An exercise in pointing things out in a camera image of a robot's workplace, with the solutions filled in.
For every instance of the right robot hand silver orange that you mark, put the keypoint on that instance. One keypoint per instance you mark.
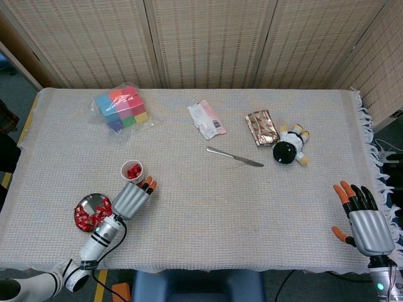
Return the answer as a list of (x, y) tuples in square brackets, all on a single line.
[(371, 231)]

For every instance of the left robot hand silver orange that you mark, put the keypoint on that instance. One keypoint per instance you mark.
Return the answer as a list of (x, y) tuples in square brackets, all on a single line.
[(129, 199)]

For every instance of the red candies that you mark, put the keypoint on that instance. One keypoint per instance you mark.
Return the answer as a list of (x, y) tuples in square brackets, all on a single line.
[(133, 171)]

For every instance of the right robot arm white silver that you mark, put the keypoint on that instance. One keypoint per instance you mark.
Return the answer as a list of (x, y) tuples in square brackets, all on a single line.
[(382, 280)]

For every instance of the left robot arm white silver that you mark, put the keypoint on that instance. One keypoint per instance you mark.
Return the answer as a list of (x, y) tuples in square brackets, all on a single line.
[(104, 234)]

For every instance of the white paper cup blue print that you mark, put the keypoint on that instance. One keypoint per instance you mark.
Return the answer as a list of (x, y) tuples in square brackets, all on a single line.
[(135, 180)]

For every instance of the metal dish of red candies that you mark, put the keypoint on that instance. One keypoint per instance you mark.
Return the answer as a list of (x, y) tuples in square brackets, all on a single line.
[(89, 203)]

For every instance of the orange block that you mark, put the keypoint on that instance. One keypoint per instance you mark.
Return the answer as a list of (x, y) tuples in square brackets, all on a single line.
[(122, 289)]

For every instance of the white woven tablecloth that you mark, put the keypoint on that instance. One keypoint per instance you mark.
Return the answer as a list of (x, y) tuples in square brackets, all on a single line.
[(220, 204)]

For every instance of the colourful foam blocks clear bag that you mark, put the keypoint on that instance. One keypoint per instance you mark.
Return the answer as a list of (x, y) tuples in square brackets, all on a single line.
[(122, 107)]

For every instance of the pink white snack packet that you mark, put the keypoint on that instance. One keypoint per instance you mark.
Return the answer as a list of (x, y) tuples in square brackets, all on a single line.
[(206, 119)]

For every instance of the silver table knife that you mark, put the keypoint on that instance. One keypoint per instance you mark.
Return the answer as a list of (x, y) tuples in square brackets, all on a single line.
[(233, 156)]

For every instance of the plush doll black head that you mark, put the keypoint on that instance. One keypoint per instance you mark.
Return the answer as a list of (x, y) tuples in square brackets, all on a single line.
[(285, 152)]

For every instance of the person in dark plaid clothes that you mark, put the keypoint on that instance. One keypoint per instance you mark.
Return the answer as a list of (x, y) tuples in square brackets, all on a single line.
[(7, 148)]

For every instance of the gold red-print snack packet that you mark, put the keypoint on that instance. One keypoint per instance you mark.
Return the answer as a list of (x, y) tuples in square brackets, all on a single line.
[(261, 127)]

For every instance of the black screen foot bracket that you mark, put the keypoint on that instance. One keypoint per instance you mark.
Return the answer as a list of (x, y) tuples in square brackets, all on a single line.
[(397, 114)]

